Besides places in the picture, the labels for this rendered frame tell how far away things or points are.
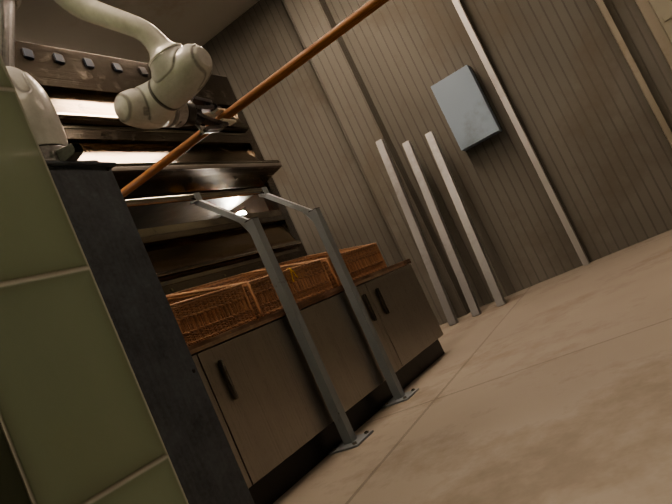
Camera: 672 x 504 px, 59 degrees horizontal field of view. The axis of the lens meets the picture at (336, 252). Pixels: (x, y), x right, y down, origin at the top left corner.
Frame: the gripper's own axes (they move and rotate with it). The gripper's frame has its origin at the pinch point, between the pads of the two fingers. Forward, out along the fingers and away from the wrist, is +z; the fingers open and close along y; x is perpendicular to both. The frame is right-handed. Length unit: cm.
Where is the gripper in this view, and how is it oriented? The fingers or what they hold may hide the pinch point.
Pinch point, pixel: (223, 116)
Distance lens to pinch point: 198.3
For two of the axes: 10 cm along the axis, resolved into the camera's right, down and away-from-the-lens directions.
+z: 4.8, -1.3, 8.7
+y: 4.1, 9.1, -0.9
